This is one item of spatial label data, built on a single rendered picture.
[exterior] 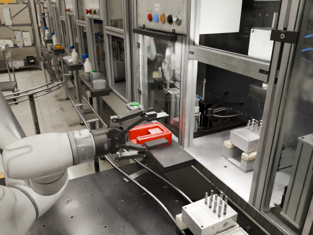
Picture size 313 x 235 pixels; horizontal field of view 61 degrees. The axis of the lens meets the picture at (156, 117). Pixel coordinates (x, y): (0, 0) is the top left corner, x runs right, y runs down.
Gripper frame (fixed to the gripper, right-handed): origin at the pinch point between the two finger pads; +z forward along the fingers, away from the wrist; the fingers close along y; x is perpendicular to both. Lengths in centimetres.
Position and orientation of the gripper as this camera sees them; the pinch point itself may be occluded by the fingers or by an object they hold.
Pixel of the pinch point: (159, 129)
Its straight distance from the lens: 80.3
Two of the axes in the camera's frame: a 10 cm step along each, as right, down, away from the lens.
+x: -4.5, -3.5, 8.2
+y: 0.0, -9.2, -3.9
